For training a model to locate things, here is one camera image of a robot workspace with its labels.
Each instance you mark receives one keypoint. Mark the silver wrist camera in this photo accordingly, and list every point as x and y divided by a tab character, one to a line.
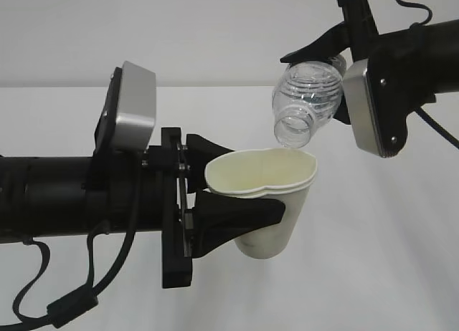
362	110
128	116

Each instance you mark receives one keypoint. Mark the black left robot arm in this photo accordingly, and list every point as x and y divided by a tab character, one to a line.
66	196

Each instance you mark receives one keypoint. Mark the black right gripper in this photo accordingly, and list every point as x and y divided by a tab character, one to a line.
358	31

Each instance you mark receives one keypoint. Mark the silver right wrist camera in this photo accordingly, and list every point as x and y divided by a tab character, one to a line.
362	110

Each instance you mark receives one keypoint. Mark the clear green-label water bottle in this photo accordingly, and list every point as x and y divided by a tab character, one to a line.
306	97

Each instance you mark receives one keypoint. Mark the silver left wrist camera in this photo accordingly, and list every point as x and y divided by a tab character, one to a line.
128	116

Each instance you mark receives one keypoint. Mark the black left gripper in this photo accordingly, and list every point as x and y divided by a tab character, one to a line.
129	192

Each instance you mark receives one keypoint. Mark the white paper cup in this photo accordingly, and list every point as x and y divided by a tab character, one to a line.
278	179

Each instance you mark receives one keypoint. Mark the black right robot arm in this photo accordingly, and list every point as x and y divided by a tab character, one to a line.
405	69

